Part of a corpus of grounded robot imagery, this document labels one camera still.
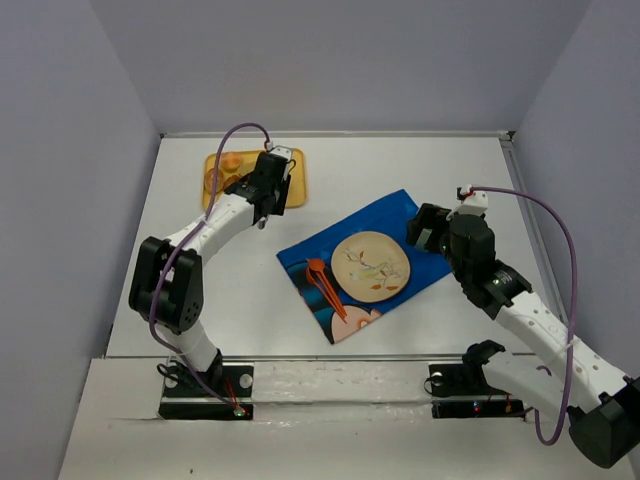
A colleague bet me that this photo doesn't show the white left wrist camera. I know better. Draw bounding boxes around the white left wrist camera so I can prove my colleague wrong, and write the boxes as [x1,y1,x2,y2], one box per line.
[267,145,293,163]

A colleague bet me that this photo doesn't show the beige bird-painted plate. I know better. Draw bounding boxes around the beige bird-painted plate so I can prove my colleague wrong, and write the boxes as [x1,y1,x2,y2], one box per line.
[330,231,411,303]

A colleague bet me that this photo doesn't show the blue patterned cloth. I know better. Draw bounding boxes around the blue patterned cloth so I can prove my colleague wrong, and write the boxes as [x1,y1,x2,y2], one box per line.
[277,190,450,344]

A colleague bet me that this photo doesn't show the round sugared bun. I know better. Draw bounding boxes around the round sugared bun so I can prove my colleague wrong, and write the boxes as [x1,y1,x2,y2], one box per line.
[204,168,225,193]

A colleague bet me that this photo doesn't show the yellow tray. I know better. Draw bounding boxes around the yellow tray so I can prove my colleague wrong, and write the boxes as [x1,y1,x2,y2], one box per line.
[201,148,307,210]

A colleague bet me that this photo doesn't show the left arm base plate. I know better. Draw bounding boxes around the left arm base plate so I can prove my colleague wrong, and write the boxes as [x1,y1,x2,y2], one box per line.
[156,359,254,421]

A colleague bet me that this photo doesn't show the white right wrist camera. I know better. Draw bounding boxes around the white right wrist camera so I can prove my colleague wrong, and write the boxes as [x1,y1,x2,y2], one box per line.
[446,184,488,221]

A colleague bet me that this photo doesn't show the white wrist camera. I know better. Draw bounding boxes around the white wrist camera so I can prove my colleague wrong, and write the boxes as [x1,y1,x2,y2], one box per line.
[446,184,488,221]
[267,145,293,163]

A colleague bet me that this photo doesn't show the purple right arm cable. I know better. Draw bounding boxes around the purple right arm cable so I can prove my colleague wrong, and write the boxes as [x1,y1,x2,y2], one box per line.
[469,185,579,447]

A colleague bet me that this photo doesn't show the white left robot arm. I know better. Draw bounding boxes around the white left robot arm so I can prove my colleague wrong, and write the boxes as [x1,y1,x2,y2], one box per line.
[128,146,295,392]

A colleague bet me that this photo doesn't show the yellow orange bread piece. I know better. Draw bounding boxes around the yellow orange bread piece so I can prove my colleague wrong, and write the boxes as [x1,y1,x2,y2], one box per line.
[222,175,241,190]

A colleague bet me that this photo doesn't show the orange plastic fork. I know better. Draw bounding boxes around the orange plastic fork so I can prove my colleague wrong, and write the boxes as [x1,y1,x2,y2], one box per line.
[306,268,347,323]

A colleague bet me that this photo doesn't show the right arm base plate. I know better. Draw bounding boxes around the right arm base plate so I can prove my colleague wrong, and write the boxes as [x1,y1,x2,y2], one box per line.
[423,363,531,420]

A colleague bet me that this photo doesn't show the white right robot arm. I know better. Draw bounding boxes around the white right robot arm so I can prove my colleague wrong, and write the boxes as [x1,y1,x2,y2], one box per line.
[406,199,639,469]

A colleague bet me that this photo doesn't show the orange plastic spoon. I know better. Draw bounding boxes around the orange plastic spoon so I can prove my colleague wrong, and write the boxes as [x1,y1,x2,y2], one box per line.
[306,258,346,318]

